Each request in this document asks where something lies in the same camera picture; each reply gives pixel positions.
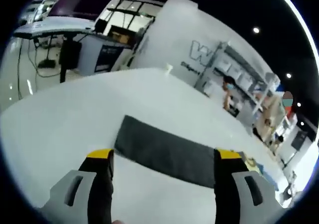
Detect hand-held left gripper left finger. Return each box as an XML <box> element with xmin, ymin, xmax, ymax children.
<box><xmin>37</xmin><ymin>148</ymin><xmax>115</xmax><ymax>224</ymax></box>

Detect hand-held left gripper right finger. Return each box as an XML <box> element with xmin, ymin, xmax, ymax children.
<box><xmin>213</xmin><ymin>148</ymin><xmax>287</xmax><ymax>224</ymax></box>

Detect yellow grey blue garment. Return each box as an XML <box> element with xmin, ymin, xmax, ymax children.
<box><xmin>114</xmin><ymin>114</ymin><xmax>277</xmax><ymax>192</ymax></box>

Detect black floor sign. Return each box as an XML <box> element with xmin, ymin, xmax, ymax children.
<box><xmin>291</xmin><ymin>130</ymin><xmax>309</xmax><ymax>150</ymax></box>

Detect metal storage shelf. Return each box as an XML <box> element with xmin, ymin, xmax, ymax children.
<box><xmin>195</xmin><ymin>40</ymin><xmax>281</xmax><ymax>117</ymax></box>

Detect black computer tower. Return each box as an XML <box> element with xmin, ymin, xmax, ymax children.
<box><xmin>59</xmin><ymin>40</ymin><xmax>82</xmax><ymax>71</ymax></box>

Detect blue panel counter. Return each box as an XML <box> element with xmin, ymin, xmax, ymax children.
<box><xmin>79</xmin><ymin>33</ymin><xmax>137</xmax><ymax>76</ymax></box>

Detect cardboard box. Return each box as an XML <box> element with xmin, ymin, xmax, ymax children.
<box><xmin>110</xmin><ymin>29</ymin><xmax>131</xmax><ymax>44</ymax></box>

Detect ceiling spotlights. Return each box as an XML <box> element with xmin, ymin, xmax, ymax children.
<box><xmin>190</xmin><ymin>0</ymin><xmax>306</xmax><ymax>127</ymax></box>

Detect small black monitor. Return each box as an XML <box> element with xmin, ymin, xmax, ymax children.
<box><xmin>95</xmin><ymin>19</ymin><xmax>111</xmax><ymax>33</ymax></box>

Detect grey desk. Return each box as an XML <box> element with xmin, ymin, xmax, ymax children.
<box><xmin>12</xmin><ymin>17</ymin><xmax>97</xmax><ymax>84</ymax></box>

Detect black-framed window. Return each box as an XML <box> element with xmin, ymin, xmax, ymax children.
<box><xmin>96</xmin><ymin>0</ymin><xmax>165</xmax><ymax>35</ymax></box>

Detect curved ceiling light strip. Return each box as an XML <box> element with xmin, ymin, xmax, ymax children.
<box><xmin>270</xmin><ymin>0</ymin><xmax>319</xmax><ymax>68</ymax></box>

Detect black hanging cable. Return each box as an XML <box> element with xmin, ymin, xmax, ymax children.
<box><xmin>16</xmin><ymin>38</ymin><xmax>24</xmax><ymax>99</ymax></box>

